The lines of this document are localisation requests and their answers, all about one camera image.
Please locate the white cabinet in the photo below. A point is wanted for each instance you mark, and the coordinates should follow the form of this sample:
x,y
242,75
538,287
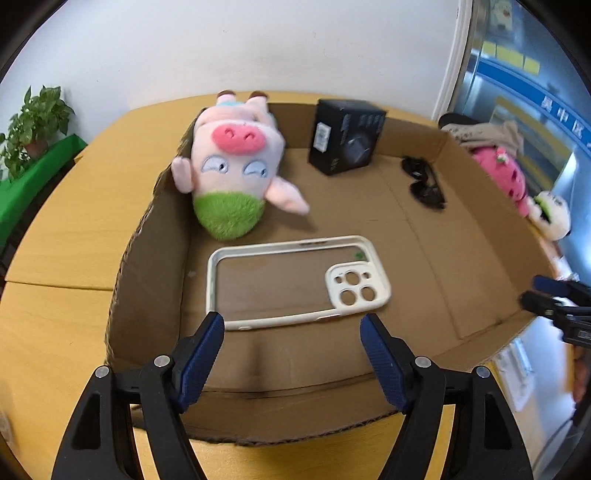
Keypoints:
x,y
517,374

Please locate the black product box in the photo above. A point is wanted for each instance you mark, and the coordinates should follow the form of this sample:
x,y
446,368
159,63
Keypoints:
x,y
344,138

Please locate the black cap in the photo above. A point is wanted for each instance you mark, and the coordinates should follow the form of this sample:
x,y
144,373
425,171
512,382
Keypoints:
x,y
455,120

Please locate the yellow framed wall board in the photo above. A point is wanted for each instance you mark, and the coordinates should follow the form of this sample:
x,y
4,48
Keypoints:
x,y
531,122

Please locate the pink strawberry plush toy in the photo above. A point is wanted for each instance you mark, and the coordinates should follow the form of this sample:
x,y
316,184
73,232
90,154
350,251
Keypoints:
x,y
503,177

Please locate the green potted plant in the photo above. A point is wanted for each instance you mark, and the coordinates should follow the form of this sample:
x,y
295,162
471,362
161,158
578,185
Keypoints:
x,y
37,120

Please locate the blue wall banner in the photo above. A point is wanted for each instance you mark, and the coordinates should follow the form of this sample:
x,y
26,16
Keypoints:
x,y
521,87

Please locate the row of yellow wall labels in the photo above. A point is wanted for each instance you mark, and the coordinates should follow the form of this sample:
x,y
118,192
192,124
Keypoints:
x,y
510,55

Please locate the beige printed cloth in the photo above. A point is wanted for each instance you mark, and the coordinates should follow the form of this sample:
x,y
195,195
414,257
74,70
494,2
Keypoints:
x,y
489,134

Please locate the black sunglasses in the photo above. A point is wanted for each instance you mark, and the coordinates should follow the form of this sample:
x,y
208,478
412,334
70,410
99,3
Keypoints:
x,y
425,184

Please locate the cartoon wall poster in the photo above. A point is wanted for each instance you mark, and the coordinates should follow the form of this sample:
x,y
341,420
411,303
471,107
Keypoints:
x,y
501,14

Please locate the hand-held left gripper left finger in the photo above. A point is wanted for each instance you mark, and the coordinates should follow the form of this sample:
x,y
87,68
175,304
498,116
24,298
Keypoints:
x,y
201,364

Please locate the brown cardboard box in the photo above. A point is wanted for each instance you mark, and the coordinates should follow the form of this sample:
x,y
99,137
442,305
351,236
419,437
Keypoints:
x,y
415,277

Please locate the green stand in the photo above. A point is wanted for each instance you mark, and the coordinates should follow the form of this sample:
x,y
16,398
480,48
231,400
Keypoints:
x,y
27,184

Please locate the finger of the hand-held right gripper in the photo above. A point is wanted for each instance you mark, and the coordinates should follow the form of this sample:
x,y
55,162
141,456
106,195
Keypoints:
x,y
538,302
551,285

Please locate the white phone case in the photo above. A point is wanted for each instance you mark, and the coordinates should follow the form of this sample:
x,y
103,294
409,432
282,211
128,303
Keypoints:
x,y
355,288

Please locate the pink pig plush toy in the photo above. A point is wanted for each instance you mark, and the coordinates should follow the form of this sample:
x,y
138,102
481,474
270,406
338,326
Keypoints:
x,y
231,170

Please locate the white and green plush toy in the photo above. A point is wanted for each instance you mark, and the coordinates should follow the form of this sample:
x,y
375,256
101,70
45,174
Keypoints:
x,y
551,214

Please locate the person's right hand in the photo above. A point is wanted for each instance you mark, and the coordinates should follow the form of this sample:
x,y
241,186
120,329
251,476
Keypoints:
x,y
580,378

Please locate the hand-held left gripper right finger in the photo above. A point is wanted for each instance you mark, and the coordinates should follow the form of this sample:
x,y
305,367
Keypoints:
x,y
381,364

